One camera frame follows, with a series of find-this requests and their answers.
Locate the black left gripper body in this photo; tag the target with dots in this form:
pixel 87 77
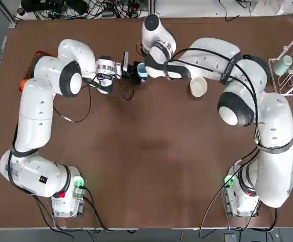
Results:
pixel 129 73

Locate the blue plastic cup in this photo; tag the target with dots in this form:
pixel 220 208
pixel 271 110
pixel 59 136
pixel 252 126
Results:
pixel 141 70

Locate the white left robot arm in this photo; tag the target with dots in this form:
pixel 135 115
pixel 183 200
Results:
pixel 35 113

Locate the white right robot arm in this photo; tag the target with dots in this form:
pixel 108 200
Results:
pixel 275 151

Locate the white round plate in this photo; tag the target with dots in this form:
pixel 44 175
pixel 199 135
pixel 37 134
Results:
pixel 199 88

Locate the pale green cup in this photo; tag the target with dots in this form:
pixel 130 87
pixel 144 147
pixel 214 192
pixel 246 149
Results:
pixel 282 65

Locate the brown wicker basket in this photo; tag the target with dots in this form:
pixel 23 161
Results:
pixel 39 53

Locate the orange fruit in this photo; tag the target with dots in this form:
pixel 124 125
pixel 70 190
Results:
pixel 23 84

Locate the black electronic device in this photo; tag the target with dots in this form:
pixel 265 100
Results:
pixel 40 5

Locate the black tape roll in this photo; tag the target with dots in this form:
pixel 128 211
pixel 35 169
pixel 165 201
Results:
pixel 20 10

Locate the white paper sheets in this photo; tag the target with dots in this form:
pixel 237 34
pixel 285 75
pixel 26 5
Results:
pixel 272 6

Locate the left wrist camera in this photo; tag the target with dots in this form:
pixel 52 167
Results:
pixel 126 60

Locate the aluminium frame post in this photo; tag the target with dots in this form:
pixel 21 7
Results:
pixel 151 7

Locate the aluminium frame rail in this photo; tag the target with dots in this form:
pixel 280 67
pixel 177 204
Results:
pixel 9 13

